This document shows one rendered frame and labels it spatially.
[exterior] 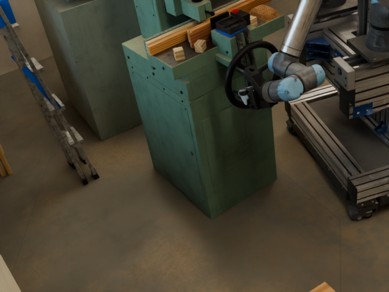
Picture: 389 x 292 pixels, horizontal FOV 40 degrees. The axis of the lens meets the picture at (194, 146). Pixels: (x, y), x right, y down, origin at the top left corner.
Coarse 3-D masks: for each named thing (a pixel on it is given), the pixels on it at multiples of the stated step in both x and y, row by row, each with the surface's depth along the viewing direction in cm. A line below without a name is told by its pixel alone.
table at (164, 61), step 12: (264, 24) 232; (276, 24) 236; (264, 36) 235; (168, 48) 228; (216, 48) 223; (156, 60) 223; (168, 60) 219; (180, 60) 218; (192, 60) 218; (204, 60) 222; (216, 60) 225; (228, 60) 218; (240, 60) 220; (168, 72) 219; (180, 72) 217
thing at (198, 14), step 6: (180, 0) 232; (186, 0) 229; (204, 0) 226; (186, 6) 230; (192, 6) 226; (198, 6) 222; (204, 6) 224; (210, 6) 226; (186, 12) 232; (192, 12) 228; (198, 12) 224; (204, 12) 225; (192, 18) 230; (198, 18) 226; (204, 18) 227
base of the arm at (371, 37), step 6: (372, 24) 213; (372, 30) 214; (378, 30) 212; (384, 30) 210; (366, 36) 219; (372, 36) 215; (378, 36) 213; (384, 36) 211; (366, 42) 218; (372, 42) 215; (378, 42) 214; (384, 42) 212; (372, 48) 216; (378, 48) 214; (384, 48) 213
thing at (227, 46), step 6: (252, 30) 217; (216, 36) 220; (222, 36) 216; (234, 36) 214; (252, 36) 218; (216, 42) 222; (222, 42) 218; (228, 42) 214; (234, 42) 214; (222, 48) 220; (228, 48) 216; (234, 48) 216; (228, 54) 218; (234, 54) 217
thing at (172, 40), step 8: (256, 0) 244; (264, 0) 247; (232, 8) 241; (240, 8) 241; (248, 8) 243; (184, 32) 229; (160, 40) 226; (168, 40) 226; (176, 40) 228; (184, 40) 231; (152, 48) 223; (160, 48) 226
